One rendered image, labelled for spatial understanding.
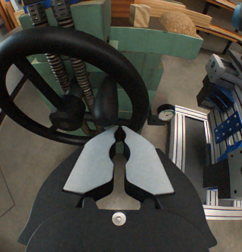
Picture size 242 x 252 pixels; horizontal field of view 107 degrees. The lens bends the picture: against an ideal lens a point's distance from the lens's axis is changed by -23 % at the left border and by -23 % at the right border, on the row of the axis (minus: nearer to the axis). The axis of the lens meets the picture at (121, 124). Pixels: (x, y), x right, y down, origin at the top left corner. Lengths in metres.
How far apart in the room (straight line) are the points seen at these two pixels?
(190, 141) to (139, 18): 0.88
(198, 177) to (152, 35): 0.87
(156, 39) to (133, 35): 0.06
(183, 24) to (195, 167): 0.84
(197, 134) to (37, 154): 1.42
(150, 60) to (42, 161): 1.12
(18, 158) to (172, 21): 1.42
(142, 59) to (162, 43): 0.06
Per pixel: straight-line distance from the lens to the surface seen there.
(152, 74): 0.37
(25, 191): 1.25
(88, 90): 0.26
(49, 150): 1.20
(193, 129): 1.08
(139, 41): 0.32
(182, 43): 0.35
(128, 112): 0.50
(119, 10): 0.40
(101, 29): 0.21
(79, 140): 0.33
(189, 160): 0.94
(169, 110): 0.41
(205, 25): 0.54
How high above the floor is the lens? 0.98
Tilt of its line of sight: 59 degrees down
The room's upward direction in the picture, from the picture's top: 4 degrees clockwise
